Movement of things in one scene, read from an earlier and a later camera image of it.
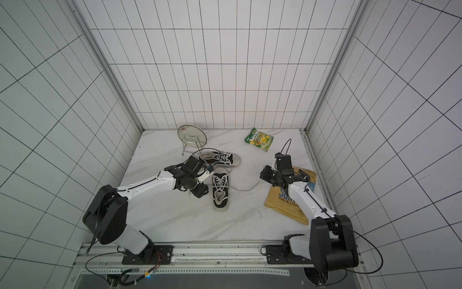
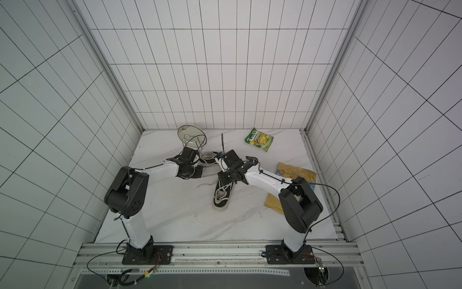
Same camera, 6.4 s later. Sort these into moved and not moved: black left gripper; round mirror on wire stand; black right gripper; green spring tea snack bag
Moved: black left gripper; black right gripper
Not moved: green spring tea snack bag; round mirror on wire stand
